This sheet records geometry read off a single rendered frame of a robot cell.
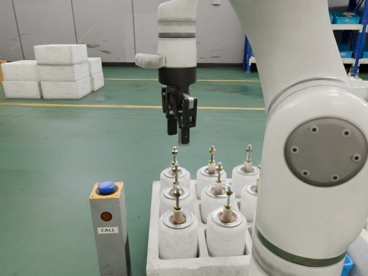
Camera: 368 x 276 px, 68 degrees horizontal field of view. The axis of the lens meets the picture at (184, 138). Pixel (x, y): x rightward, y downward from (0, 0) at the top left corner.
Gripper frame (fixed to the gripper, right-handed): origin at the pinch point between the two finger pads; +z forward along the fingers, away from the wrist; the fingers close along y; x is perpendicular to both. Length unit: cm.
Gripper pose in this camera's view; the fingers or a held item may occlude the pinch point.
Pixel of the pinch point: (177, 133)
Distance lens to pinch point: 58.1
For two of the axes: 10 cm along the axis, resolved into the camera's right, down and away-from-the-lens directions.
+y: -3.9, -3.3, 8.6
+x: -9.2, 1.4, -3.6
